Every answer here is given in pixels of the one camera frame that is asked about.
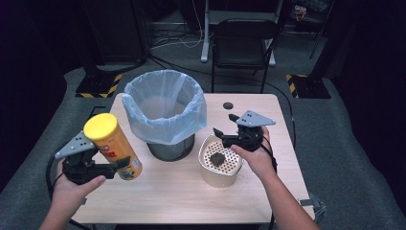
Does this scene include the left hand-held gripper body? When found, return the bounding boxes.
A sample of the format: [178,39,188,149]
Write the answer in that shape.
[55,129,108,186]

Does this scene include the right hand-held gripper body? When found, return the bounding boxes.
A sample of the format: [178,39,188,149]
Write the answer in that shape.
[222,110,277,153]

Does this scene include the yellow chip can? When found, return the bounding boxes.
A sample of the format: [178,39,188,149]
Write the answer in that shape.
[82,112,144,181]

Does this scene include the clump of wet tea leaves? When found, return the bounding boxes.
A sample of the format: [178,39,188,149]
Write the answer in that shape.
[209,151,227,168]

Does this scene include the beige strainer container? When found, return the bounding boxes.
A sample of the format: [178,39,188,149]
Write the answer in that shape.
[197,133,245,189]

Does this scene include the dark mesh waste bin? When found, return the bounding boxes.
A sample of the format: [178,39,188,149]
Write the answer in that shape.
[146,133,196,163]

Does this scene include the light blue bin bag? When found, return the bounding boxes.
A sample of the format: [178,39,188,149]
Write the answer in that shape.
[121,69,208,146]

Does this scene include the person's right hand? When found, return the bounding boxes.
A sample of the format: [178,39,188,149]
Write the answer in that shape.
[230,126,279,183]

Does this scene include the person's left hand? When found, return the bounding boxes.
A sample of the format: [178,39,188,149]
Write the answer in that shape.
[50,158,107,210]

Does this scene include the black striped stand base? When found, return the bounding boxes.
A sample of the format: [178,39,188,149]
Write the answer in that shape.
[75,71,124,100]
[285,74,332,100]

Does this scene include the black folding chair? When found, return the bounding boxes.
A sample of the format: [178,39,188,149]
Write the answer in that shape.
[210,18,283,94]

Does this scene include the black stand column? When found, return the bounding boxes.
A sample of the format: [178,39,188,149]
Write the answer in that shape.
[308,0,344,78]
[79,0,151,75]

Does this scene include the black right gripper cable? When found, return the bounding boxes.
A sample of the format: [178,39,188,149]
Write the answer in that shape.
[260,135,280,230]

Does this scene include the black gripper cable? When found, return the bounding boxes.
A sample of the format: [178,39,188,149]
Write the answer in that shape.
[45,148,94,230]
[260,135,280,230]

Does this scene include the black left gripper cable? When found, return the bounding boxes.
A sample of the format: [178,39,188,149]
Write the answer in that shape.
[45,148,94,230]

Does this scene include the white desk frame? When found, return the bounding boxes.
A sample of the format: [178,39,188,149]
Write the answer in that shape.
[200,0,284,67]

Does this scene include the white floor cables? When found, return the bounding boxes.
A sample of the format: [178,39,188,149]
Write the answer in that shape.
[149,0,205,51]

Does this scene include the grey table bracket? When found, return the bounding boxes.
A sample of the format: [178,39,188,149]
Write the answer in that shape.
[299,195,327,222]

